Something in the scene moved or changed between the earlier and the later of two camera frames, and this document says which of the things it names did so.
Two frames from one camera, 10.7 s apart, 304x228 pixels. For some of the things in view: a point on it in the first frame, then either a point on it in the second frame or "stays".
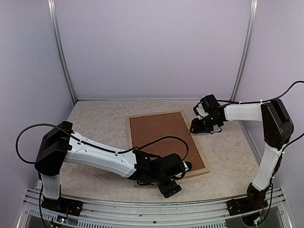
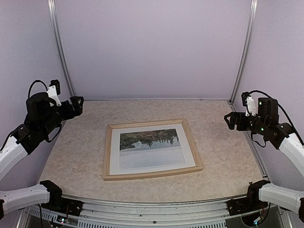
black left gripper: x=167 y=191 → x=77 y=108
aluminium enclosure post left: x=52 y=7 stays
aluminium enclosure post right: x=253 y=8 stays
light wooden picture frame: x=189 y=174 → x=106 y=160
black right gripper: x=197 y=128 → x=241 y=127
